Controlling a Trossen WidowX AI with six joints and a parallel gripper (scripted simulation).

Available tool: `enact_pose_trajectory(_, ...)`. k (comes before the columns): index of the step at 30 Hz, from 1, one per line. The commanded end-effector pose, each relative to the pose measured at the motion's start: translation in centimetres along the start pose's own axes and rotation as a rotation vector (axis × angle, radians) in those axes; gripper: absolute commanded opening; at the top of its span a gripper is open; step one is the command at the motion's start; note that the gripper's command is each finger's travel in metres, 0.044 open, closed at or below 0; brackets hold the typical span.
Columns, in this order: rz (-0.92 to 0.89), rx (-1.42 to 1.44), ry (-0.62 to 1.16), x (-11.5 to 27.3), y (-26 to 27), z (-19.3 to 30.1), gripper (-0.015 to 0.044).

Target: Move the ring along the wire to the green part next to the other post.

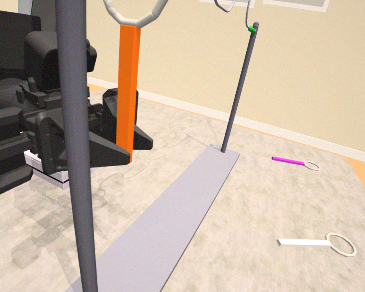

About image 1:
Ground white hoop with orange handle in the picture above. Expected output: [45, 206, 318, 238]
[103, 0, 168, 163]

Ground white loop with straight handle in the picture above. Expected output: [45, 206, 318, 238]
[277, 232, 357, 257]

